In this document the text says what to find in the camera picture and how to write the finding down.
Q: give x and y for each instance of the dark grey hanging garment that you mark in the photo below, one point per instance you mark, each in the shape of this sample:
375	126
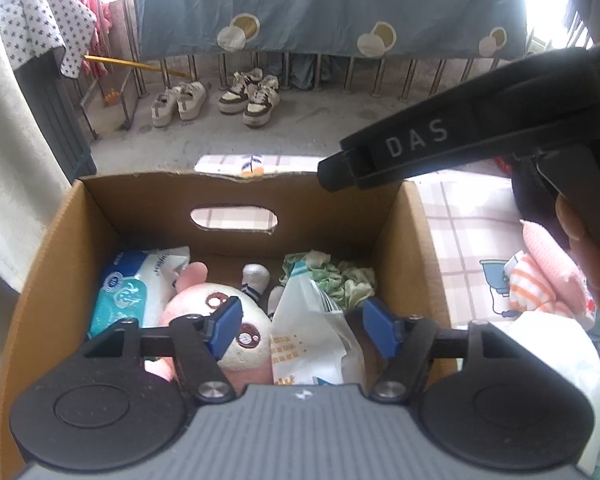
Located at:
300	70

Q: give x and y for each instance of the blue wet wipes packet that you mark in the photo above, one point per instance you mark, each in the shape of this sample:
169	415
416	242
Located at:
125	290

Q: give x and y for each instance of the white snack bag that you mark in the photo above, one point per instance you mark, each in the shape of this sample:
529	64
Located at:
305	330

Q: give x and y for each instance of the brown and white sneaker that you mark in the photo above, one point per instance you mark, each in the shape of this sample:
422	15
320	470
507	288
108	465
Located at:
237	92
262	102

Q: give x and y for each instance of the dark grey ribbed cabinet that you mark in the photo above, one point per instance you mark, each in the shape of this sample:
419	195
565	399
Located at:
55	120

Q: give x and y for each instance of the white star-print cloth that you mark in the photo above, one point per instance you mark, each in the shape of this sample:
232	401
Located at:
35	25

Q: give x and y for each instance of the orange striped white towel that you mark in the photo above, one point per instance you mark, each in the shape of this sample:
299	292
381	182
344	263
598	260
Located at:
522	280

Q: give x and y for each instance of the pale green plastic bag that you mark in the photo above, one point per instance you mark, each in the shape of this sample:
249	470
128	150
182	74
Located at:
555	360

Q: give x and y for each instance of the pink knitted cloth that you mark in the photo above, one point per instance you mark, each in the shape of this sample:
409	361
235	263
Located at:
550	260

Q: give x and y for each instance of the metal balcony railing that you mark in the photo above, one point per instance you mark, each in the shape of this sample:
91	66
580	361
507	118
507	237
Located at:
348	75

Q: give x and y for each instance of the blue dotted hanging sheet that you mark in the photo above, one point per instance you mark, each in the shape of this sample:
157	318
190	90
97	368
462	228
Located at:
305	5

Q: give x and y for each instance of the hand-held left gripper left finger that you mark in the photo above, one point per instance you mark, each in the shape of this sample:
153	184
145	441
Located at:
225	327

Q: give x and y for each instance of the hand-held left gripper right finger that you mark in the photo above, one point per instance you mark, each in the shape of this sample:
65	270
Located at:
380	327

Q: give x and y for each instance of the yellow stick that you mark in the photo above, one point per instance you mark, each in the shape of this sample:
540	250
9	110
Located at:
130	64

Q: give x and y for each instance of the pale grey curtain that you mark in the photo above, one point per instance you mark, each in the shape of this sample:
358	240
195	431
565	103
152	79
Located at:
10	160

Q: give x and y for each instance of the small orange toy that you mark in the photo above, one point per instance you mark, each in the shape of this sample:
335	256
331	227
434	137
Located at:
111	96

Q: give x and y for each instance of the brown cardboard box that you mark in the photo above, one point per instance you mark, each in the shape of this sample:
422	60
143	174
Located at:
145	195

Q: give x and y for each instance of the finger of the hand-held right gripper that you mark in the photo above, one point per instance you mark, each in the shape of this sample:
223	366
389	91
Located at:
430	135

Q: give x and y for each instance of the green patterned cloth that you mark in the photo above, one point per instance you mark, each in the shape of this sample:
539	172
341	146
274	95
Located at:
350	285

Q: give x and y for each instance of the pink plush toy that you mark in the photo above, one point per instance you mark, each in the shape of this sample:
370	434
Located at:
190	285

